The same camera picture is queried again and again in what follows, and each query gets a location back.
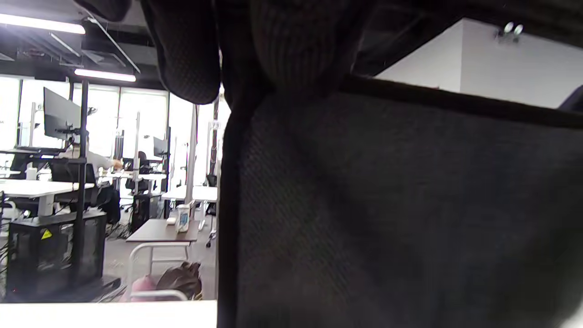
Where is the white drink carton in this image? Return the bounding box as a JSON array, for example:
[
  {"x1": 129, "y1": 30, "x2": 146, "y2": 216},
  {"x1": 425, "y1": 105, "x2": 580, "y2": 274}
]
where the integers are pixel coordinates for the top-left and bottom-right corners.
[{"x1": 177, "y1": 205, "x2": 191, "y2": 234}]

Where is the white metal trolley cart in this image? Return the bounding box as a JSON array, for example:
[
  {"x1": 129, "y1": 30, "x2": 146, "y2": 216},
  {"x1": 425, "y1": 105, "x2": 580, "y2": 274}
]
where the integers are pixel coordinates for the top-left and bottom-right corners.
[{"x1": 128, "y1": 242, "x2": 192, "y2": 302}]

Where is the green hand towel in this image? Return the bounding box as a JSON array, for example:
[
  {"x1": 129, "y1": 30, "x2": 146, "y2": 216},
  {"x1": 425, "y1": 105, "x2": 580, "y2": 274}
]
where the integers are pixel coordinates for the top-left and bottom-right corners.
[{"x1": 216, "y1": 75, "x2": 583, "y2": 328}]

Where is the pink paper sheet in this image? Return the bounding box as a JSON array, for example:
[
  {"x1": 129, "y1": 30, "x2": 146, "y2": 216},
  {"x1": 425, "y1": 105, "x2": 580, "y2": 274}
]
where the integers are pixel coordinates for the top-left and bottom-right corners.
[{"x1": 121, "y1": 276, "x2": 158, "y2": 302}]

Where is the dark brown low table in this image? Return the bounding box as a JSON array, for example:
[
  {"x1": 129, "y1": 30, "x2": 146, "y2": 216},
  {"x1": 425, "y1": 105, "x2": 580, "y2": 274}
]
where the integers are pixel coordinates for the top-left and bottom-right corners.
[{"x1": 127, "y1": 219, "x2": 201, "y2": 243}]

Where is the brown leather bag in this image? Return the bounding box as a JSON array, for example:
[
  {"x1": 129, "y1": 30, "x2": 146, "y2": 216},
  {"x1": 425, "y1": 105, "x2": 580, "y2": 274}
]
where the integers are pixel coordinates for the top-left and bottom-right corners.
[{"x1": 157, "y1": 262, "x2": 203, "y2": 301}]

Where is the ceiling strip light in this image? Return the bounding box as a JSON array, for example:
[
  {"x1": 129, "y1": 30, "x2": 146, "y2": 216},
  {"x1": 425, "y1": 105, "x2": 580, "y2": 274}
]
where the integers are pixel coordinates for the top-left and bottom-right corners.
[
  {"x1": 74, "y1": 68, "x2": 137, "y2": 82},
  {"x1": 0, "y1": 14, "x2": 86, "y2": 35}
]

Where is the white wall spotlight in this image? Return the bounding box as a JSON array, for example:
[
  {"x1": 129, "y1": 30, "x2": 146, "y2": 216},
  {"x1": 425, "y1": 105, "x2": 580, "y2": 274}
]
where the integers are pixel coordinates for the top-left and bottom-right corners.
[{"x1": 496, "y1": 22, "x2": 524, "y2": 44}]

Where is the grey metal post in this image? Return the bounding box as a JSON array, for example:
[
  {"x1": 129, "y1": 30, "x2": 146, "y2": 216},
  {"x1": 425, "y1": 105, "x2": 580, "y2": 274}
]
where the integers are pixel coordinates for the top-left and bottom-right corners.
[{"x1": 184, "y1": 104, "x2": 199, "y2": 219}]

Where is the person's left hand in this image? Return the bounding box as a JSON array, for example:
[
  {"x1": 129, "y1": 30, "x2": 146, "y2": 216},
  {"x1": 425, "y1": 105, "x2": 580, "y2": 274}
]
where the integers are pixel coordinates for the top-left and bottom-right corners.
[{"x1": 73, "y1": 0, "x2": 583, "y2": 110}]

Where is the black mesh equipment cabinet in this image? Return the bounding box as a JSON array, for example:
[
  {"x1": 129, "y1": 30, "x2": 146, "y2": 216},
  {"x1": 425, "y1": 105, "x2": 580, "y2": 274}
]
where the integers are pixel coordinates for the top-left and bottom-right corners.
[{"x1": 0, "y1": 212, "x2": 123, "y2": 303}]

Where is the black computer monitor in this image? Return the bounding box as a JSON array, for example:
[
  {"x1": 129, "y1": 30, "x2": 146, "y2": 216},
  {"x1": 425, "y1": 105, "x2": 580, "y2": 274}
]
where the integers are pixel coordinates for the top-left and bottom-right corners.
[{"x1": 43, "y1": 87, "x2": 82, "y2": 142}]

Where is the white office desk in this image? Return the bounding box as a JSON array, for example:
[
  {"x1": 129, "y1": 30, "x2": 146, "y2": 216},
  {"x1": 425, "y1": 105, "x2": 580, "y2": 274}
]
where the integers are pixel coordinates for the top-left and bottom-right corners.
[{"x1": 0, "y1": 179, "x2": 95, "y2": 218}]

